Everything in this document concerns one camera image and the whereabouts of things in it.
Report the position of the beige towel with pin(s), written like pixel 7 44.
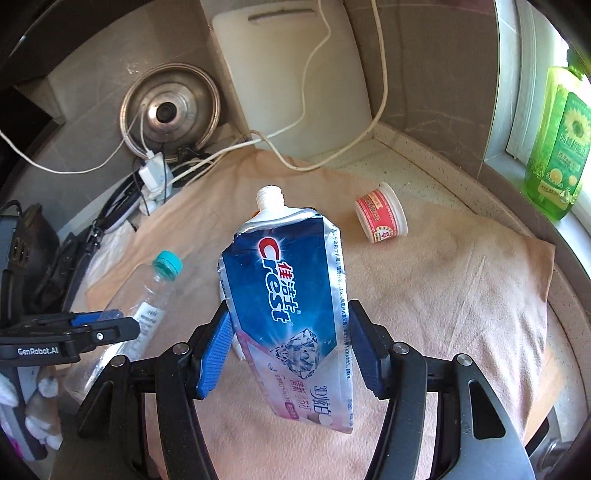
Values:
pixel 438 300

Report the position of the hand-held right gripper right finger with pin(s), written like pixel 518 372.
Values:
pixel 369 355

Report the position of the steel pot lid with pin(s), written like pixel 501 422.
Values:
pixel 194 106

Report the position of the small pink yogurt cup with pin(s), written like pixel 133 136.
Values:
pixel 378 212

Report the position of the clear plastic bottle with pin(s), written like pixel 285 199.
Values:
pixel 152 304

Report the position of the white charger plug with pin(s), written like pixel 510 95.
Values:
pixel 154 173

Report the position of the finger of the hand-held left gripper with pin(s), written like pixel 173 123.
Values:
pixel 115 331
pixel 92 317

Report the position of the blue toothpaste tube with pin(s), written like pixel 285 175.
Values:
pixel 277 286

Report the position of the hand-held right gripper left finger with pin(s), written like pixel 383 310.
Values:
pixel 214 355

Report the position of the window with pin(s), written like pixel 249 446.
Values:
pixel 545 27

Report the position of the white cutting board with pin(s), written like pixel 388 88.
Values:
pixel 286 92

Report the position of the green detergent bottle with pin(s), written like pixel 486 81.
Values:
pixel 554 161

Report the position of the black gas stove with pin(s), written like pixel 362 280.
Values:
pixel 41 249

